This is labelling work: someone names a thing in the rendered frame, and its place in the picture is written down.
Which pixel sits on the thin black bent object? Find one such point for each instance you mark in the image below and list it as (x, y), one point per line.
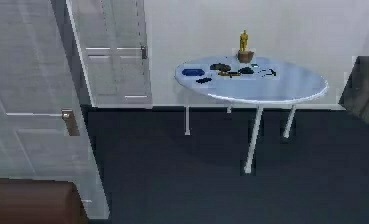
(270, 72)

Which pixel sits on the dark teal lumpy object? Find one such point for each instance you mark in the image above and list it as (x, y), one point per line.
(246, 70)

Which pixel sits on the dark grey cabinet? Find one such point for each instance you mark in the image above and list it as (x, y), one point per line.
(360, 88)

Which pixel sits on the brown leather seat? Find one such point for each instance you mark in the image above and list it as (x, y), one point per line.
(33, 201)

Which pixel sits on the blue flat oval object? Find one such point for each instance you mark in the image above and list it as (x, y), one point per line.
(193, 72)

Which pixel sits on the gold statuette on brown base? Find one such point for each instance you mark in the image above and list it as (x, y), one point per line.
(244, 50)

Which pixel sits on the small dark blue object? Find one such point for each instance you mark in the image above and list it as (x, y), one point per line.
(204, 80)

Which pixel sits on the white round table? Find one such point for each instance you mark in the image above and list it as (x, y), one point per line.
(258, 86)

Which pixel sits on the white panelled room door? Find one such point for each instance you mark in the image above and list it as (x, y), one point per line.
(35, 90)
(115, 53)

